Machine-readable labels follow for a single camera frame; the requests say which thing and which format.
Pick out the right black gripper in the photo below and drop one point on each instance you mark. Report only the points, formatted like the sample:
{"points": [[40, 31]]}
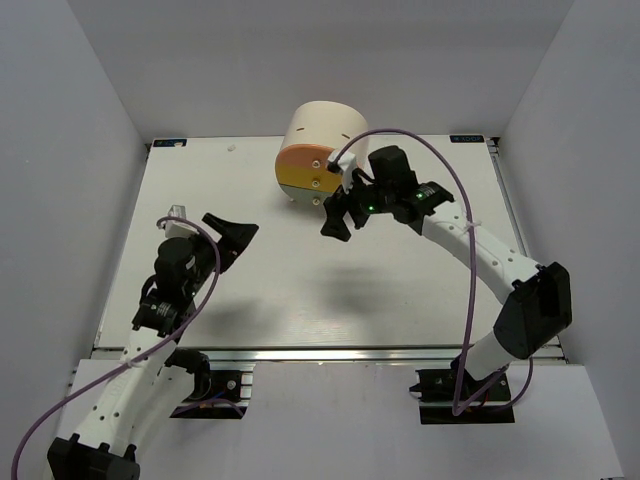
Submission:
{"points": [[351, 205]]}

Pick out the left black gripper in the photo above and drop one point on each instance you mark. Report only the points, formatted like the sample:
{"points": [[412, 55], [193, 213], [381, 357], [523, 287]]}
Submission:
{"points": [[210, 248]]}

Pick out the yellow drawer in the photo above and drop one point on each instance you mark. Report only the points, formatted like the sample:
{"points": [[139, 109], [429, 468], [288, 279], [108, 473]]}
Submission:
{"points": [[309, 178]]}

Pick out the orange top drawer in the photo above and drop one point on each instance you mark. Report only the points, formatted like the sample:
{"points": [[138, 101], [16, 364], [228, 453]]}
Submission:
{"points": [[305, 156]]}

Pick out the cream drawer cabinet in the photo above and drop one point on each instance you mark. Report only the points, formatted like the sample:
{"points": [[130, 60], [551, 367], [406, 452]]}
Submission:
{"points": [[316, 130]]}

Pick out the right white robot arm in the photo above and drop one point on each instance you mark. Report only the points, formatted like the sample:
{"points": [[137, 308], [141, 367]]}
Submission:
{"points": [[535, 299]]}

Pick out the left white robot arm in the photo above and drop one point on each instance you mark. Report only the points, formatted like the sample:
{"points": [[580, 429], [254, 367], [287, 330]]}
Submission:
{"points": [[154, 375]]}

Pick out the blue label left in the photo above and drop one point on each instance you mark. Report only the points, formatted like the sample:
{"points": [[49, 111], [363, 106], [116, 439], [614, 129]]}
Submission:
{"points": [[169, 143]]}

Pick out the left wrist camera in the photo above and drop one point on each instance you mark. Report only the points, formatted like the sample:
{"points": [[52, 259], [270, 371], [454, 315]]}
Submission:
{"points": [[176, 228]]}

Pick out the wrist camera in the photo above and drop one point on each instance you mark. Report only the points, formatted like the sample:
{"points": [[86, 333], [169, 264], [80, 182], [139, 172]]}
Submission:
{"points": [[176, 228], [344, 166]]}

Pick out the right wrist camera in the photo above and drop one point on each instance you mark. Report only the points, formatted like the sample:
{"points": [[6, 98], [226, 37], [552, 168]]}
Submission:
{"points": [[344, 166]]}

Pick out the aluminium rail front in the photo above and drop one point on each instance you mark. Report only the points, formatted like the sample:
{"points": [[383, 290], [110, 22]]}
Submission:
{"points": [[342, 354]]}

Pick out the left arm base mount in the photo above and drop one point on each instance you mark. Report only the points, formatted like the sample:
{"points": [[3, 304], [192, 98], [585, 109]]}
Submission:
{"points": [[218, 392]]}

